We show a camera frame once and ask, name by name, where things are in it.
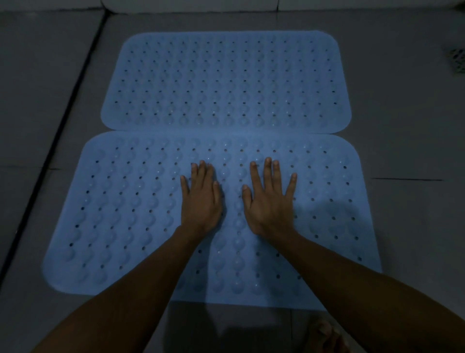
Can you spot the person's right hand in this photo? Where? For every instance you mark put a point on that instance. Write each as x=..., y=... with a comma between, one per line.
x=269, y=211

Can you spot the person's left hand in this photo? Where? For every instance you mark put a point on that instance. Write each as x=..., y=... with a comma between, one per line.
x=201, y=209

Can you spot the person's right thumb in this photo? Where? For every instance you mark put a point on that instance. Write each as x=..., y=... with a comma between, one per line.
x=247, y=198

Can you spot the person's right little finger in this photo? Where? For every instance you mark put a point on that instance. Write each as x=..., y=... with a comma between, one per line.
x=291, y=185

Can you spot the person's left thumb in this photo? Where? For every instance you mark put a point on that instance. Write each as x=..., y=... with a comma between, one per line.
x=218, y=192

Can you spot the person's left little finger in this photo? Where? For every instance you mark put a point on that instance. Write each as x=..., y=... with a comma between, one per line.
x=185, y=187

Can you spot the person's right middle finger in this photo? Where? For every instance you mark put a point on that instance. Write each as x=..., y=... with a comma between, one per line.
x=268, y=172

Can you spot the person's left middle finger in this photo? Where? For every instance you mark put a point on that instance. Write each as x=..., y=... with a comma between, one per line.
x=202, y=174

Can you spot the blue perforated rubber bath mat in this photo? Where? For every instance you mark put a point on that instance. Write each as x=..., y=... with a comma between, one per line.
x=127, y=218
x=225, y=80

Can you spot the person's left forearm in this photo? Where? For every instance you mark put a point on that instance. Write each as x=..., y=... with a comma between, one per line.
x=134, y=291

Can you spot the person's right forearm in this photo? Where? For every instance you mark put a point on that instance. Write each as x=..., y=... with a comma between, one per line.
x=363, y=298

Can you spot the person's bare foot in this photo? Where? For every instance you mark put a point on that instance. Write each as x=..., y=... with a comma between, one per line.
x=325, y=338

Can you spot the metal floor drain grate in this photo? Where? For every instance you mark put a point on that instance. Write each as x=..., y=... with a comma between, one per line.
x=456, y=60

